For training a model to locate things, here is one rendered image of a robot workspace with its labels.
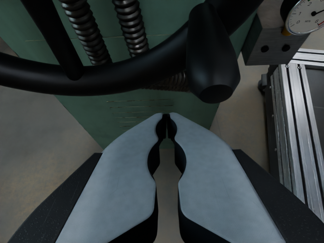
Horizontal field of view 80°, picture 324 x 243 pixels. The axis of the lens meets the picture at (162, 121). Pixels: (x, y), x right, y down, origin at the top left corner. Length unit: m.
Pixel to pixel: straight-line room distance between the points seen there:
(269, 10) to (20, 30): 0.41
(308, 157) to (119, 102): 0.59
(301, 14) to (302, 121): 0.51
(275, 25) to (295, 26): 0.04
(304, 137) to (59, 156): 0.95
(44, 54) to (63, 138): 0.62
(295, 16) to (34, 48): 0.42
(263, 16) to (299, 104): 0.50
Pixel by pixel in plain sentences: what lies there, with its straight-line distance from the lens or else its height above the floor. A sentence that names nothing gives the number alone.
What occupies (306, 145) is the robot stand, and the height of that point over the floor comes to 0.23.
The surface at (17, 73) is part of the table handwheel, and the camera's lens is 0.21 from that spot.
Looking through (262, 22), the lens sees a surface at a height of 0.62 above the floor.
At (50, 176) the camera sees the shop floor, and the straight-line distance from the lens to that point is 0.98.
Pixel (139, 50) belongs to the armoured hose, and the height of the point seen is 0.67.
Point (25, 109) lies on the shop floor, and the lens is 1.22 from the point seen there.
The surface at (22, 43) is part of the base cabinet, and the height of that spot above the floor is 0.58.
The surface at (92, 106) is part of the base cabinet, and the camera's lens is 0.58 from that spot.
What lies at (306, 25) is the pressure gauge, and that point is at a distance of 0.35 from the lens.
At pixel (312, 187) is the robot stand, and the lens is 0.72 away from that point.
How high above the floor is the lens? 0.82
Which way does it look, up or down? 62 degrees down
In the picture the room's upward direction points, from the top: 5 degrees counter-clockwise
